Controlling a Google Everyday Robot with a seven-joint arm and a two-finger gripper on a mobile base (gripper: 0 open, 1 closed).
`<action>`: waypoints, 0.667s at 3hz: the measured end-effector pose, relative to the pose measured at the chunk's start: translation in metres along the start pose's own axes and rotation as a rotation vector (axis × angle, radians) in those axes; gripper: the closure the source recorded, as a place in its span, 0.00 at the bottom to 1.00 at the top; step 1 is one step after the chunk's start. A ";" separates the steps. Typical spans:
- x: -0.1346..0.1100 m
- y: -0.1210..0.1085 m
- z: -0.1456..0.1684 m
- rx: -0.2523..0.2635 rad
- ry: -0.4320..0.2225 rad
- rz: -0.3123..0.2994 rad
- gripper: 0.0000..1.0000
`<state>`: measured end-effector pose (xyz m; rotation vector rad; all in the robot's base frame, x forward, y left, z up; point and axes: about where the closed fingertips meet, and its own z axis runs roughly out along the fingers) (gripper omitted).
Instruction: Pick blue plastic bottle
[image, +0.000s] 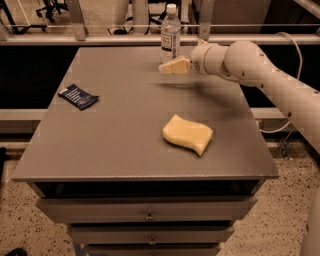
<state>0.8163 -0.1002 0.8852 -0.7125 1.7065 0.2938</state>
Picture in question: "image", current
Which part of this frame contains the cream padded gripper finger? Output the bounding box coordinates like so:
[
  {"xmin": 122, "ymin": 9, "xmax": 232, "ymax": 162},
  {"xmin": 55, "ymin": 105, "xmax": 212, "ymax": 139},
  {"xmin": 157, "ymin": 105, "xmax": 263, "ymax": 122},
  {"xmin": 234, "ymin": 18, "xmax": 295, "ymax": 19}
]
[{"xmin": 158, "ymin": 56, "xmax": 190, "ymax": 74}]

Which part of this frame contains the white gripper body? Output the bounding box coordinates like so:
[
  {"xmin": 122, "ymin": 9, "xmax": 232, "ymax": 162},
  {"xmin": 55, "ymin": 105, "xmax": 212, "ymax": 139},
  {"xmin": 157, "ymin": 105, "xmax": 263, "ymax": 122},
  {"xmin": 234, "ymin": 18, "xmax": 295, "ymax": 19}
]
[{"xmin": 190, "ymin": 40, "xmax": 227, "ymax": 75}]

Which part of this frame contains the clear plastic water bottle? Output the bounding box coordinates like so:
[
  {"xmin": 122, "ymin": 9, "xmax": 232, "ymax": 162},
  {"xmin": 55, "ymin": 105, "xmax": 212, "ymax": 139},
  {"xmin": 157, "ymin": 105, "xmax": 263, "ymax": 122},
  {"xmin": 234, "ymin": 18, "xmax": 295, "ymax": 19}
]
[{"xmin": 160, "ymin": 4, "xmax": 181, "ymax": 63}]

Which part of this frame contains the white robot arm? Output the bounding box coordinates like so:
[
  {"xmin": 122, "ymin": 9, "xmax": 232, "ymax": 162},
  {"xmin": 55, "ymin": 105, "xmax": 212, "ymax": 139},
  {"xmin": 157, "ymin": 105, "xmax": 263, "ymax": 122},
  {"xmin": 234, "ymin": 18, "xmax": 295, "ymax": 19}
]
[{"xmin": 159, "ymin": 41, "xmax": 320, "ymax": 256}]

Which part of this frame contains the yellow curved sponge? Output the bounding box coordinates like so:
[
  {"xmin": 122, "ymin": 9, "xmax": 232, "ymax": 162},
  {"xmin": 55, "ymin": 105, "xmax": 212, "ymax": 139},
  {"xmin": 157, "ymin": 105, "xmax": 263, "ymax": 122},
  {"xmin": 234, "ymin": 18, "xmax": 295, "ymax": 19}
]
[{"xmin": 162, "ymin": 114, "xmax": 213, "ymax": 156}]

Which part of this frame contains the grey drawer cabinet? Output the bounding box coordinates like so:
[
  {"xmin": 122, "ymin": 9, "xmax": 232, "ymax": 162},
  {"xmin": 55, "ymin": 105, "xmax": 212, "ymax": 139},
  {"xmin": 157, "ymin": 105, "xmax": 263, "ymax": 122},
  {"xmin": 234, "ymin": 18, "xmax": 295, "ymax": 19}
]
[{"xmin": 13, "ymin": 47, "xmax": 278, "ymax": 256}]

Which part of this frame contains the grey metal railing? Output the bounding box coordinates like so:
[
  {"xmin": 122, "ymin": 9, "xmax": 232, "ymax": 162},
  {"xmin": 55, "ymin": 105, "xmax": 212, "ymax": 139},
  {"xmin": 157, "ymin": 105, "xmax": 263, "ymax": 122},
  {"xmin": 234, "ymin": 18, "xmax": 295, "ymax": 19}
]
[{"xmin": 0, "ymin": 0, "xmax": 320, "ymax": 46}]

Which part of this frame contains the dark blue snack packet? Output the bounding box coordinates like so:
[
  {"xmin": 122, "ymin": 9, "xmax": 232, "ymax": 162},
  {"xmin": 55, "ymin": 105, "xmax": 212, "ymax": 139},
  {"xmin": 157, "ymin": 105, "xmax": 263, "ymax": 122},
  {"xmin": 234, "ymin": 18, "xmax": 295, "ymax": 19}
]
[{"xmin": 58, "ymin": 84, "xmax": 99, "ymax": 111}]

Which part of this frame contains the black office chair base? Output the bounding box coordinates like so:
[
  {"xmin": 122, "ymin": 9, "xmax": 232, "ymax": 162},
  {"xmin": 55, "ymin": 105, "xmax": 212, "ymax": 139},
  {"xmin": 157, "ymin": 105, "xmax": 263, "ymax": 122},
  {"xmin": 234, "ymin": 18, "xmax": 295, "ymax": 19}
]
[{"xmin": 36, "ymin": 0, "xmax": 68, "ymax": 23}]

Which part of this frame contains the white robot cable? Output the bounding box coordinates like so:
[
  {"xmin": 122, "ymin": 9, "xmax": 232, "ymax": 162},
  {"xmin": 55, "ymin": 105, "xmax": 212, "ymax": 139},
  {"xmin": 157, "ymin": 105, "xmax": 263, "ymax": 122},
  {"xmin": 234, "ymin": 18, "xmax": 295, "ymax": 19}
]
[{"xmin": 258, "ymin": 31, "xmax": 304, "ymax": 134}]

